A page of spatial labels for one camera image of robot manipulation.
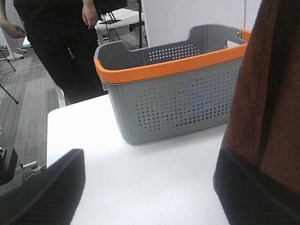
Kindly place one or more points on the blue cloth in basket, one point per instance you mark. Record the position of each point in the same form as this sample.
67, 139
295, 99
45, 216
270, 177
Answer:
207, 91

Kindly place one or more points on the white room divider panel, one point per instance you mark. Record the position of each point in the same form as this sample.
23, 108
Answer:
168, 21

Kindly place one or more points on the brown towel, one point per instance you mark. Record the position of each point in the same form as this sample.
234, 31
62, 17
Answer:
263, 131

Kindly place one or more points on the white desk in background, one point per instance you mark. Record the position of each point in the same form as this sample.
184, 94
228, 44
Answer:
107, 27

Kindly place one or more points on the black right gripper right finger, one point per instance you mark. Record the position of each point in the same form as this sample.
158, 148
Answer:
250, 197

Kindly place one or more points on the person in black clothes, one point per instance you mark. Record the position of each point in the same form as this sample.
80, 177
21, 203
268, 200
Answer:
62, 34

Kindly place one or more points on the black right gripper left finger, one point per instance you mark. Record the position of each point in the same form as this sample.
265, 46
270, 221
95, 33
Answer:
50, 198

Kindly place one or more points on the grey perforated basket orange rim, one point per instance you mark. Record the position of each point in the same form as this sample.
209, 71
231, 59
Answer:
147, 87

